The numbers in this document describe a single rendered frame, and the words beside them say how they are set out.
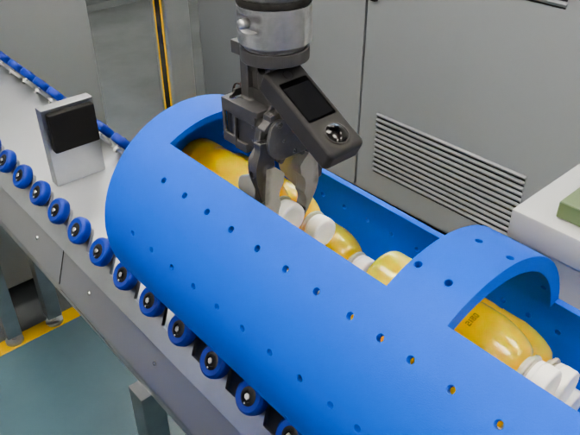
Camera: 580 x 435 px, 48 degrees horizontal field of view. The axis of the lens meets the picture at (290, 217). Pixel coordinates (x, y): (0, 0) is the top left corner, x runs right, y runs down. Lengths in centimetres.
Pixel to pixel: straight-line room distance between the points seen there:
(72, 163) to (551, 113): 145
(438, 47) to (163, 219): 172
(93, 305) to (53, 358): 120
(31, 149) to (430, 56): 142
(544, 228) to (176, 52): 95
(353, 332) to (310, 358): 5
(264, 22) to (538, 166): 171
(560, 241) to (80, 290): 74
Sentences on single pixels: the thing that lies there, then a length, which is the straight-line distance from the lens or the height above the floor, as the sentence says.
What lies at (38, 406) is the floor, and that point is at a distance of 218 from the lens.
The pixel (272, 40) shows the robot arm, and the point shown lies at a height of 137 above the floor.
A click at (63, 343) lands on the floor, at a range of 234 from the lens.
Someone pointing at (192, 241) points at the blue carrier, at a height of 117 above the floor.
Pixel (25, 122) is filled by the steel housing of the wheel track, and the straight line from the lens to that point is 159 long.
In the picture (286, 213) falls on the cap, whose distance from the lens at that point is 75.
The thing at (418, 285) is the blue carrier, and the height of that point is 122.
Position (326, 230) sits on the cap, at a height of 111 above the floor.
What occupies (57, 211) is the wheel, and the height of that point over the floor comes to 97.
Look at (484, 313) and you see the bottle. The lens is 62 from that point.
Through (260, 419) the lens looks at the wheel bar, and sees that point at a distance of 83.
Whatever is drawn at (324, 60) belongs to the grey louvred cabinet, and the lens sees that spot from 274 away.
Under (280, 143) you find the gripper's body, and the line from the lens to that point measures 69.
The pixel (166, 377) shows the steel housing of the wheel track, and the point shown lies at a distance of 97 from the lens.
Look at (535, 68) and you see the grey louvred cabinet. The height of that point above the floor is 83.
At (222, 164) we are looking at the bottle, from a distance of 81.
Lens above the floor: 159
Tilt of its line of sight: 35 degrees down
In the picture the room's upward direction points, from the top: straight up
